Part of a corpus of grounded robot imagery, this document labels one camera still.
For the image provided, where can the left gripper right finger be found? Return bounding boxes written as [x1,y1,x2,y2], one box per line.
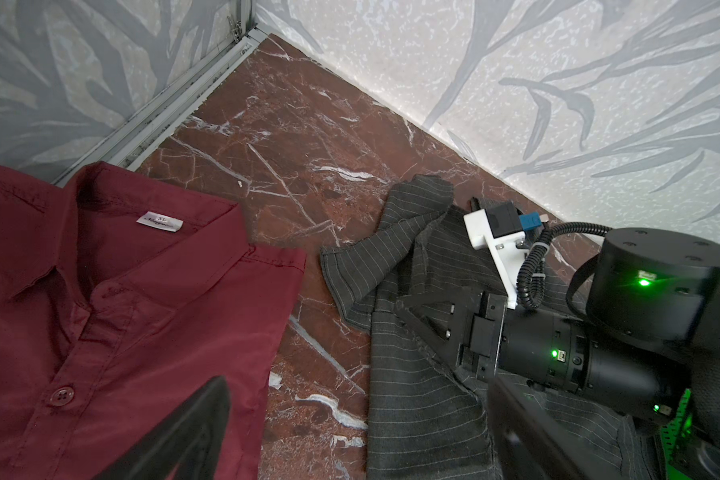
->
[487,377,619,480]

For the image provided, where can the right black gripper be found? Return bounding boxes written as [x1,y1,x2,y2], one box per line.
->
[394,287,507,382]

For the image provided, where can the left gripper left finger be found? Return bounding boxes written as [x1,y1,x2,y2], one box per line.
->
[96,376,231,480]

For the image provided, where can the dark grey striped shirt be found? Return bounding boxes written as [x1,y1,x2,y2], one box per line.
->
[319,175,667,480]

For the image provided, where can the green plastic basket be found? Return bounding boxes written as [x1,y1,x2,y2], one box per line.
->
[660,389,692,480]

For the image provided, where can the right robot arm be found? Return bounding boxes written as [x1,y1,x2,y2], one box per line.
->
[395,222,720,479]

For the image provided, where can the maroon folded shirt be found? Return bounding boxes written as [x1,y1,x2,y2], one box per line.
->
[0,163,306,479]

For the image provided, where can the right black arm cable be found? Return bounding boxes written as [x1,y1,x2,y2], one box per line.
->
[515,221,613,312]

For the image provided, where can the aluminium cage frame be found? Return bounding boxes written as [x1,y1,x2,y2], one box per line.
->
[52,1,267,187]

